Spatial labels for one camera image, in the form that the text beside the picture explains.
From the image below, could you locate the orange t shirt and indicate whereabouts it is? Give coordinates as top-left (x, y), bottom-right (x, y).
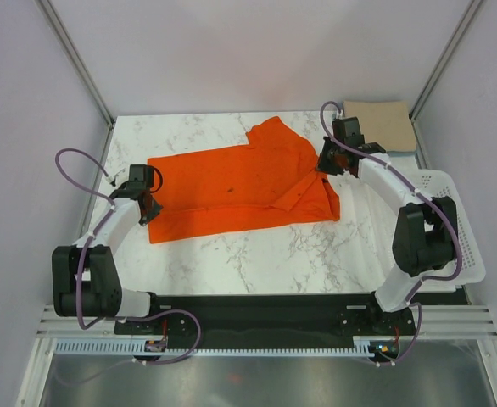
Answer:
top-left (148, 116), bottom-right (341, 244)

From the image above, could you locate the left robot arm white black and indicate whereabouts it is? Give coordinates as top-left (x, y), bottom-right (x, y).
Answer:
top-left (52, 164), bottom-right (164, 333)

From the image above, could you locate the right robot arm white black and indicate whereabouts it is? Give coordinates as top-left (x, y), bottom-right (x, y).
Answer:
top-left (317, 117), bottom-right (461, 334)

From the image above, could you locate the folded blue t shirt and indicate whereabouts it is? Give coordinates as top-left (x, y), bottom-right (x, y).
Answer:
top-left (387, 149), bottom-right (416, 158)

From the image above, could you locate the folded beige t shirt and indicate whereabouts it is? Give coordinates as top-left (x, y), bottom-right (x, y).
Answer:
top-left (343, 101), bottom-right (416, 153)

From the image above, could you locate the white plastic basket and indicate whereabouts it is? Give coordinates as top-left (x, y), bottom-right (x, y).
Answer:
top-left (407, 169), bottom-right (486, 293)

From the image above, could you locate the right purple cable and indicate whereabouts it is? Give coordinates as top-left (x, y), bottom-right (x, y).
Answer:
top-left (319, 100), bottom-right (464, 332)

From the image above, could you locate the purple cable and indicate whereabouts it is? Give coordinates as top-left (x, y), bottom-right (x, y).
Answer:
top-left (319, 100), bottom-right (464, 332)
top-left (55, 148), bottom-right (131, 331)

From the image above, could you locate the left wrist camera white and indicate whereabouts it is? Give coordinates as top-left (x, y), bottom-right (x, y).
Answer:
top-left (105, 170), bottom-right (128, 188)

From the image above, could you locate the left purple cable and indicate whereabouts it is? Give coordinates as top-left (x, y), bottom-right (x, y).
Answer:
top-left (55, 148), bottom-right (131, 331)

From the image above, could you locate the white slotted cable duct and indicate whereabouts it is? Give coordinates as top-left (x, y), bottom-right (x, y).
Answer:
top-left (53, 335), bottom-right (415, 357)

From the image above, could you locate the right aluminium frame post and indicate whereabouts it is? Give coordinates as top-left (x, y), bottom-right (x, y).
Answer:
top-left (409, 0), bottom-right (485, 123)

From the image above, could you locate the aluminium frame post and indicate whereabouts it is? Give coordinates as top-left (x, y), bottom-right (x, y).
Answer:
top-left (36, 0), bottom-right (115, 128)
top-left (409, 0), bottom-right (485, 123)

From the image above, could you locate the left aluminium frame post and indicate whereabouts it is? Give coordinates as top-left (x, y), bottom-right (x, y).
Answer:
top-left (36, 0), bottom-right (115, 128)

